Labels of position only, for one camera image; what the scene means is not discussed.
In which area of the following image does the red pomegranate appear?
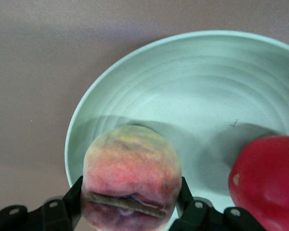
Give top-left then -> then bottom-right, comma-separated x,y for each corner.
228,135 -> 289,231

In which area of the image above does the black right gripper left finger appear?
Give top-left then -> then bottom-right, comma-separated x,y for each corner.
0,175 -> 84,231

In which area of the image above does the yellow pink peach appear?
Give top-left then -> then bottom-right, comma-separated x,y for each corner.
83,125 -> 183,229

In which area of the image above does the brown table cover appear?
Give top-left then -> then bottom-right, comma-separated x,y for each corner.
0,0 -> 289,231

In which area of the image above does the pale green round plate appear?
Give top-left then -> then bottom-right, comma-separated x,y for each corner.
64,30 -> 289,231

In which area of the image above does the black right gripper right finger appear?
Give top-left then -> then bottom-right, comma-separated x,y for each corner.
173,177 -> 265,231

